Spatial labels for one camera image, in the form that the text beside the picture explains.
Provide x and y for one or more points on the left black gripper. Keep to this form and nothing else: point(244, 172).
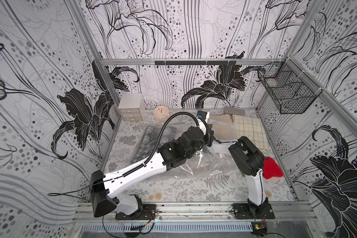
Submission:
point(206, 137)

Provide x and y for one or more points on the beige fluffy scarf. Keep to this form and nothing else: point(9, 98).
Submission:
point(223, 127)

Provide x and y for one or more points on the clear plastic vacuum bag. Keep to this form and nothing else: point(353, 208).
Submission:
point(210, 161)

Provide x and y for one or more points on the cream checked cloth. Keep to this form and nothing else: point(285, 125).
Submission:
point(253, 129)

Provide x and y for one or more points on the red knitted cloth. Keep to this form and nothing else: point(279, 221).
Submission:
point(271, 169)

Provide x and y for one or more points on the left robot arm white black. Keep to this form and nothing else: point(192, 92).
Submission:
point(107, 189)

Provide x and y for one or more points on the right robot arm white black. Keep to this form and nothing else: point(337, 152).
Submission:
point(250, 161)

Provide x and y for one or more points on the black white patterned scarf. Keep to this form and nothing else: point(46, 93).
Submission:
point(148, 140)

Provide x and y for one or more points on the grey flat sponge block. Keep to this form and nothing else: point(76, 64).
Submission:
point(235, 111)

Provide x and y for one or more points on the peach round alarm clock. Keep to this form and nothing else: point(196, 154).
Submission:
point(161, 113)

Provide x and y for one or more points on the white mini drawer unit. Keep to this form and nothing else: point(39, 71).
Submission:
point(132, 107)

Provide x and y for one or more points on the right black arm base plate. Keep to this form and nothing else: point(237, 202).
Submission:
point(243, 211)

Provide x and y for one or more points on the white cable duct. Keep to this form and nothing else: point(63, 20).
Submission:
point(171, 227)

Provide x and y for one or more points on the black wall rail strip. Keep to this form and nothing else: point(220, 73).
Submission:
point(194, 62)

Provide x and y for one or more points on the black wire wall basket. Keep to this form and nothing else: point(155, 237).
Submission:
point(287, 88)

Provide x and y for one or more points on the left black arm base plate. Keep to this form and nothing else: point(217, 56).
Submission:
point(146, 213)

